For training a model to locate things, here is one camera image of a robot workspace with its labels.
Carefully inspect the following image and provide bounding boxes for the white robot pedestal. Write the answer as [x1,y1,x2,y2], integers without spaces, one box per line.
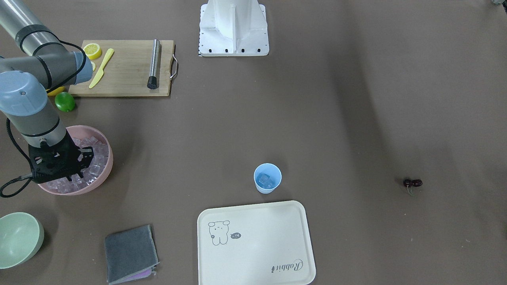
[198,0,270,57]

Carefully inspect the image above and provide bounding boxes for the green lime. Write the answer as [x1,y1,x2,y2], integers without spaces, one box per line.
[54,91,76,112]

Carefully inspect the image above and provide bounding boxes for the metal rod black cap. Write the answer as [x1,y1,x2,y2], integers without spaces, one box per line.
[147,38,161,90]

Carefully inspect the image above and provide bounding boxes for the yellow plastic knife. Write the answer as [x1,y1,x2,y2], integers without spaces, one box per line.
[88,48,115,89]

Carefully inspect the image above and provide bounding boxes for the dark cherries pair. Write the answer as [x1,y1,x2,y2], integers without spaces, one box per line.
[403,179,423,197]

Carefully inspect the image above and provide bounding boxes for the pink bowl of ice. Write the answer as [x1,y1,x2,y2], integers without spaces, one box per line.
[39,125,113,196]

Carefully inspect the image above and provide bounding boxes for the clear ice cube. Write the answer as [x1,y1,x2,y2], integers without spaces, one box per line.
[257,173,274,189]

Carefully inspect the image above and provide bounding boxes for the green ceramic bowl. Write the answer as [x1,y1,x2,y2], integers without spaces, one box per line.
[0,212,45,269]

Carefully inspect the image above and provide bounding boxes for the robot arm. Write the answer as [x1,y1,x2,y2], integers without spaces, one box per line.
[0,0,93,148]

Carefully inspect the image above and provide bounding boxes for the blue plastic cup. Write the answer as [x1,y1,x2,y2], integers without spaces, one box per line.
[253,163,282,194]

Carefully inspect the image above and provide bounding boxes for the cream rabbit tray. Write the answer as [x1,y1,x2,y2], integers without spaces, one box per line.
[197,200,316,285]

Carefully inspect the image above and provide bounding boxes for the wooden cutting board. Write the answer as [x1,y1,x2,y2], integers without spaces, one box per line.
[69,40,177,97]

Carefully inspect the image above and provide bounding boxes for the grey folded cloth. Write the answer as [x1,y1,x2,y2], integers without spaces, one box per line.
[104,225,159,285]

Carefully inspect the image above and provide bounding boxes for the yellow lemon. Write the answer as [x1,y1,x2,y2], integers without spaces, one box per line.
[47,86,66,96]

